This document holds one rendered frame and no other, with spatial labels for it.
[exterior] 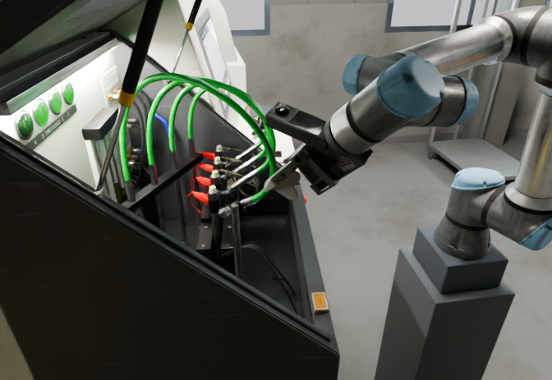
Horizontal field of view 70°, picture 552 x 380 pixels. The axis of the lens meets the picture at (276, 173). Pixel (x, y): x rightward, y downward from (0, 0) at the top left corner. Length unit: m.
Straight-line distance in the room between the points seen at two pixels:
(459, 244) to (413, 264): 0.17
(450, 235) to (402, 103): 0.73
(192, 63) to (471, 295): 1.04
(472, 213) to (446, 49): 0.50
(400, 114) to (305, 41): 3.04
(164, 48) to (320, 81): 2.54
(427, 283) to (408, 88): 0.84
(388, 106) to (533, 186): 0.58
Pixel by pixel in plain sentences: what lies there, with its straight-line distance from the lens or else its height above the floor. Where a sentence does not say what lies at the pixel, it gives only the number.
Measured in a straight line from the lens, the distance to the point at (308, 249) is 1.06.
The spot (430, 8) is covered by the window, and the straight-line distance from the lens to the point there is 3.87.
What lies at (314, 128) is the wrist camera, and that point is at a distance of 0.63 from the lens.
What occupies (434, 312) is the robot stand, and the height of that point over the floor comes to 0.76.
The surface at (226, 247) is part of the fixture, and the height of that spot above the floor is 0.98.
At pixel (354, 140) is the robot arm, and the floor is 1.40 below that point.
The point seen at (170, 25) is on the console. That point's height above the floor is 1.46.
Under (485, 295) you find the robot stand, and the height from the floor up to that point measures 0.80.
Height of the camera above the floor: 1.62
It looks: 29 degrees down
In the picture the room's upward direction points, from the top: straight up
